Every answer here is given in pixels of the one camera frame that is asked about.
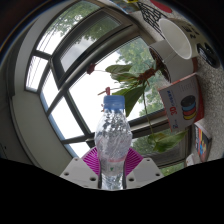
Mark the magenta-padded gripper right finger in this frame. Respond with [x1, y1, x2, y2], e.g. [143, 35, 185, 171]
[122, 148, 165, 190]

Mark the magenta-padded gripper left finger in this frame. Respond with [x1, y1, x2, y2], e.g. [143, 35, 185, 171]
[59, 147, 103, 190]

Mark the clear blue-capped water bottle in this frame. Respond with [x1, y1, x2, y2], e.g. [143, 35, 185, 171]
[94, 95, 133, 191]

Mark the green leafy plant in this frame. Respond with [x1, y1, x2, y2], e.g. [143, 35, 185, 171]
[142, 93, 190, 154]

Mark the small colourful flat box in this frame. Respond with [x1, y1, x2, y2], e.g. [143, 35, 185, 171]
[193, 122, 213, 163]

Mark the red white spool-print box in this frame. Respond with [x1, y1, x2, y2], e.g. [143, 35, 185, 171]
[158, 73, 205, 133]

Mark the brown-framed window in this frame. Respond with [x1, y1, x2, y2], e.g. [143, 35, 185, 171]
[24, 1, 193, 176]

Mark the red-flowered plant in white pot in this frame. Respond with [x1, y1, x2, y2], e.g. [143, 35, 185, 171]
[85, 39, 200, 118]

